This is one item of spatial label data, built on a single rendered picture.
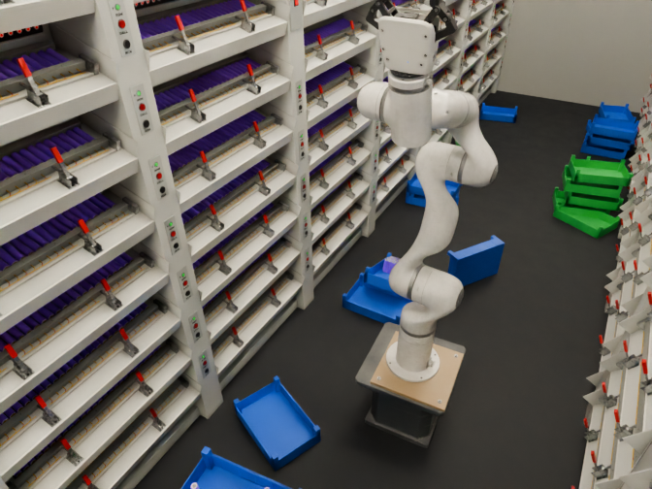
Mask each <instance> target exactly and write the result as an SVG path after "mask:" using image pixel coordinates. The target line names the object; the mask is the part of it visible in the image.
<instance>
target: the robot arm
mask: <svg viewBox="0 0 652 489"><path fill-rule="evenodd" d="M385 6H386V7H385ZM430 7H432V11H427V10H419V9H411V8H402V7H395V6H394V5H393V3H392V1H391V0H376V1H375V3H374V4H373V5H372V6H371V7H370V10H369V12H368V14H367V16H366V21H367V22H368V23H369V24H371V25H372V26H373V27H375V28H376V29H377V30H378V31H379V39H380V45H381V51H382V56H383V60H384V63H385V66H386V68H387V69H389V70H388V82H383V81H374V82H370V83H368V84H366V85H365V86H364V87H363V88H362V89H361V90H360V92H359V94H358V97H357V108H358V110H359V112H360V114H361V115H362V116H364V117H365V118H368V119H371V120H375V121H379V122H383V123H386V124H387V125H388V126H389V127H390V129H391V139H392V141H393V142H394V143H395V144H396V145H397V146H399V147H405V148H415V147H421V146H423V145H425V144H426V143H428V142H429V140H430V139H431V135H432V129H447V130H448V131H449V133H450V134H451V135H452V137H453V138H454V139H455V141H456V142H457V143H458V144H459V145H460V147H459V146H455V145H451V144H446V143H441V142H431V143H429V144H427V145H425V146H423V147H422V148H421V149H420V150H419V151H418V153H417V155H416V157H415V173H416V175H417V177H418V180H419V182H420V184H421V186H422V188H423V191H424V194H425V197H426V208H425V212H424V216H423V220H422V224H421V227H420V230H419V233H418V236H417V238H416V240H415V242H414V243H413V245H412V247H411V248H410V249H409V250H408V252H407V253H406V254H405V255H404V256H403V257H402V258H401V259H400V260H399V261H398V263H397V264H396V265H395V266H394V267H393V268H392V270H391V272H390V275H389V285H390V287H391V289H392V290H393V291H394V292H395V293H396V294H398V295H400V296H402V297H405V298H407V299H409V300H412V301H413V302H410V303H407V304H406V305H405V306H404V307H403V309H402V313H401V319H400V328H399V337H398V341H397V342H394V343H393V344H392V345H391V346H390V347H389V348H388V350H387V353H386V364H387V366H388V368H389V370H390V371H391V372H392V373H393V374H394V375H395V376H397V377H398V378H400V379H403V380H405V381H409V382H422V381H426V380H429V379H430V378H432V377H433V376H434V375H436V373H437V372H438V370H439V367H440V358H439V356H438V354H437V353H436V351H435V350H434V349H433V342H434V336H435V332H436V326H437V322H438V319H440V318H442V317H444V316H447V315H448V314H450V313H452V312H453V311H454V310H456V309H457V307H458V306H459V305H460V304H461V301H462V299H463V297H464V288H463V284H462V282H461V281H460V280H459V279H458V278H457V277H455V276H453V275H451V274H448V273H446V272H443V271H440V270H437V269H435V268H432V267H429V266H426V265H424V264H423V259H424V258H425V257H427V256H430V255H433V254H436V253H439V252H441V251H443V250H444V249H445V248H446V247H447V246H448V245H449V244H450V242H451V240H452V238H453V235H454V232H455V229H456V225H457V222H458V217H459V209H458V206H457V204H456V202H455V201H454V199H453V198H452V196H451V195H450V193H449V192H448V190H447V189H446V186H445V181H446V180H450V181H453V182H457V183H461V184H464V185H467V186H472V187H483V186H486V185H488V184H490V183H491V182H492V181H493V180H494V179H495V177H496V175H497V173H498V161H497V158H496V155H495V153H494V151H493V150H492V148H490V146H489V145H488V143H487V142H486V141H485V139H484V138H483V136H482V133H481V131H480V128H479V106H478V103H477V100H476V99H475V98H474V97H473V96H472V95H471V94H470V93H467V92H462V91H454V90H444V89H433V76H434V75H433V68H434V64H435V61H436V56H437V51H438V46H439V39H442V38H444V37H446V36H448V35H450V34H453V33H454V32H455V31H456V30H457V29H458V26H457V24H456V22H455V20H454V18H453V17H452V13H451V12H450V11H449V9H448V8H447V7H446V6H445V1H444V0H430ZM386 8H387V9H388V10H387V9H386ZM378 10H379V11H380V12H381V14H382V15H383V16H382V17H381V18H378V17H377V16H376V13H377V11H378ZM440 20H442V21H443V22H444V23H445V26H446V27H444V28H443V29H440Z"/></svg>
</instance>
